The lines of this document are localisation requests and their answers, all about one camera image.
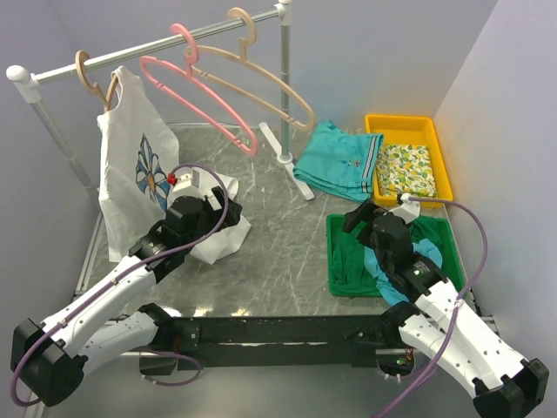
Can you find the light blue t shirt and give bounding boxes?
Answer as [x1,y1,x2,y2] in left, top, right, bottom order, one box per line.
[364,239,443,307]

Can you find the pink plastic hanger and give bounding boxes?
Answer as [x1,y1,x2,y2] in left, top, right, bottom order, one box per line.
[138,23,259,157]

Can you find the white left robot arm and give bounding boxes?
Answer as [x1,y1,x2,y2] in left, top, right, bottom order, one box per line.
[10,186,243,407]

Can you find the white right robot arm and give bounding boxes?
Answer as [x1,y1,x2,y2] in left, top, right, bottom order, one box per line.
[343,193,549,417]

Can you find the folded teal polo shirt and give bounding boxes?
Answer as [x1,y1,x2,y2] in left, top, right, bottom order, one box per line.
[293,121,384,202]

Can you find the dark green shirt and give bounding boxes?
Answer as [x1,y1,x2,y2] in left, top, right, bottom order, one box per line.
[326,214,443,297]

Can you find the white flower print shirt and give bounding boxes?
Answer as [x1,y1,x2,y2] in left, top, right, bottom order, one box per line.
[96,65,253,265]

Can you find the beige hanger on right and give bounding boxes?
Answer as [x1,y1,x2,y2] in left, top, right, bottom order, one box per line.
[192,7,316,131]

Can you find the beige hanger with shirt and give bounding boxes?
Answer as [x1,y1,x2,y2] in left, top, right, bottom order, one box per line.
[75,50,119,112]

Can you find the lemon print folded cloth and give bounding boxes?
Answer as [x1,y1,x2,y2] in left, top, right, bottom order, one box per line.
[376,144,437,198]

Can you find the yellow plastic tray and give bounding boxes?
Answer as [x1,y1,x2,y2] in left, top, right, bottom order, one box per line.
[365,114,453,201]

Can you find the green plastic tray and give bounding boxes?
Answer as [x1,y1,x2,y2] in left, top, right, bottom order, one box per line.
[326,214,465,298]

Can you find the black base beam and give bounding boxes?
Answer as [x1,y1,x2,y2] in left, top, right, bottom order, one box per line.
[145,315,413,374]

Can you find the metal clothes rack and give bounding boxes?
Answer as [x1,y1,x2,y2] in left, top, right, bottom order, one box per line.
[6,1,293,203]

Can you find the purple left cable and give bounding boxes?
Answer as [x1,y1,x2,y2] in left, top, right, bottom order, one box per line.
[9,163,231,408]

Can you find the purple cable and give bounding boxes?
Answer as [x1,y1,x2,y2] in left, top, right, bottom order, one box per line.
[376,196,489,418]
[9,163,231,408]

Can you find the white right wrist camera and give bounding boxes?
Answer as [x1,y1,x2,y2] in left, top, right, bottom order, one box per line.
[389,193,420,225]

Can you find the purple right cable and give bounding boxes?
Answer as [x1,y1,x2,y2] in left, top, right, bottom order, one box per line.
[376,196,489,418]

